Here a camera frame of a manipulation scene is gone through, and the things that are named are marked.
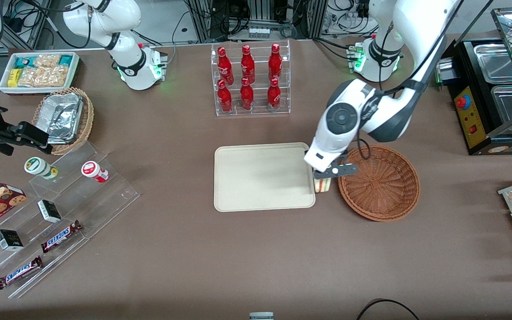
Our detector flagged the round brown wicker basket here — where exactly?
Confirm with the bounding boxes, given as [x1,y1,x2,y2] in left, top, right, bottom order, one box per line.
[337,144,421,222]

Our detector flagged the beige rectangular plastic tray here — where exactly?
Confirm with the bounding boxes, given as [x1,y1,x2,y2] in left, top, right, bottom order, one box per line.
[214,142,316,212]

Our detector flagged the light wicker basket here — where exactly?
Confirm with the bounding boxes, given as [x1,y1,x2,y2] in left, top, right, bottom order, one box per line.
[32,87,95,156]

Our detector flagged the green lid white jar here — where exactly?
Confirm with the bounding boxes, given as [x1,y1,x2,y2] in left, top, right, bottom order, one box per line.
[24,157,59,180]

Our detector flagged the white rectangular snack bin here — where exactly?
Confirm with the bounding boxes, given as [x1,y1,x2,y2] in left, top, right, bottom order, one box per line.
[0,52,80,95]

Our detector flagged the aluminium foil container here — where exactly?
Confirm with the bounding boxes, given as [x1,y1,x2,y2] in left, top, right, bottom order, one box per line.
[44,93,84,144]

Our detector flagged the clear bag of crackers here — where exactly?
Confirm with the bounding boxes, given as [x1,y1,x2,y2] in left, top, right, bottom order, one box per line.
[34,54,62,68]
[43,65,69,88]
[17,67,46,88]

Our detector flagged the small black box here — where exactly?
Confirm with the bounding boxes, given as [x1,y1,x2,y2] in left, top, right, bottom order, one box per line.
[37,200,62,224]
[0,229,24,252]

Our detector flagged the clear acrylic bottle rack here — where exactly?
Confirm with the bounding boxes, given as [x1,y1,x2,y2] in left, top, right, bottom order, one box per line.
[211,40,291,117]

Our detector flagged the red lid white jar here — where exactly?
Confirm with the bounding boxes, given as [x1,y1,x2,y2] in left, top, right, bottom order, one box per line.
[81,161,109,184]

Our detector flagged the red cola bottle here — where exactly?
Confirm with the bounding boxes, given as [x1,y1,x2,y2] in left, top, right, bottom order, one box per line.
[240,44,256,84]
[268,43,283,82]
[240,77,255,111]
[217,46,235,86]
[217,79,233,113]
[267,78,282,112]

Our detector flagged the brown Snickers bar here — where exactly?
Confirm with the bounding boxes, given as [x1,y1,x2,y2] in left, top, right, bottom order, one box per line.
[40,220,83,254]
[0,256,44,290]

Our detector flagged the clear acrylic stepped shelf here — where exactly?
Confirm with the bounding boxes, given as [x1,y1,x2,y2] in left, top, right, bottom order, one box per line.
[0,140,140,299]

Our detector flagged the black hot food display case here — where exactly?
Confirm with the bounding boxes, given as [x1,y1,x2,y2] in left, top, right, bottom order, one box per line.
[445,7,512,156]

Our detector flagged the grey box with green light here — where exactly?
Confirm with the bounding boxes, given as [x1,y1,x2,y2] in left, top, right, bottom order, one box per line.
[435,57,462,88]

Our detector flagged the thin black pole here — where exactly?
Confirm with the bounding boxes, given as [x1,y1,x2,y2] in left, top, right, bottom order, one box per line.
[454,0,496,48]

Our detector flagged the black curved cable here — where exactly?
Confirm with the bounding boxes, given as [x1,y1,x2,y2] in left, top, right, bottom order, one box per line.
[356,299,421,320]

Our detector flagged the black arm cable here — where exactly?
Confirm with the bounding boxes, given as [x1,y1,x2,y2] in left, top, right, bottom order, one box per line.
[356,0,465,161]

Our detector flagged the aluminium frame equipment rack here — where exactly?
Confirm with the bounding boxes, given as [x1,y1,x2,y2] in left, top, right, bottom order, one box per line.
[185,0,328,44]

